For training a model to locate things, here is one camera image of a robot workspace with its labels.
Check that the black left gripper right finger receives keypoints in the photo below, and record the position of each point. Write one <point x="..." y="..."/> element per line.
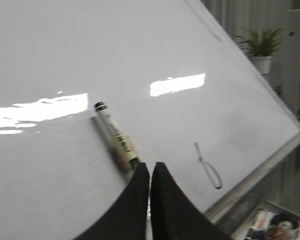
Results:
<point x="173" y="216"/>

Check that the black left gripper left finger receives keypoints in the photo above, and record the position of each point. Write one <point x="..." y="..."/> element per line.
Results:
<point x="126" y="218"/>

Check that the black white whiteboard marker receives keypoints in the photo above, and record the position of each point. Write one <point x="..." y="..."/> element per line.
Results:
<point x="124" y="151"/>

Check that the white whiteboard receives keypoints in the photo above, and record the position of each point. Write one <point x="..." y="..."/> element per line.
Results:
<point x="174" y="81"/>

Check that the white marker tray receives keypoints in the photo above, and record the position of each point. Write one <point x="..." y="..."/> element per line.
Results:
<point x="269" y="221"/>

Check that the green potted plant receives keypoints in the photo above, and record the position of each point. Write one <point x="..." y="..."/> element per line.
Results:
<point x="260" y="46"/>

